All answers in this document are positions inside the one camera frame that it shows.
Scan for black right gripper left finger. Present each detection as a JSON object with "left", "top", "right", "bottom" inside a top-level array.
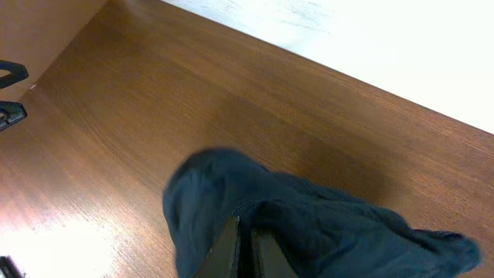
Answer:
[{"left": 193, "top": 217, "right": 241, "bottom": 278}]

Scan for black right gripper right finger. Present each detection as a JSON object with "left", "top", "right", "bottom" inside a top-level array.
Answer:
[{"left": 251, "top": 229, "right": 298, "bottom": 278}]

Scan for dark blue shorts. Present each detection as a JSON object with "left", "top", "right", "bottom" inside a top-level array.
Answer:
[{"left": 163, "top": 148, "right": 482, "bottom": 277}]

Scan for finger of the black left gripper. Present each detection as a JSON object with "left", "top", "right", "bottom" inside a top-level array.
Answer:
[
  {"left": 0, "top": 101, "right": 28, "bottom": 131},
  {"left": 0, "top": 60, "right": 29, "bottom": 89}
]

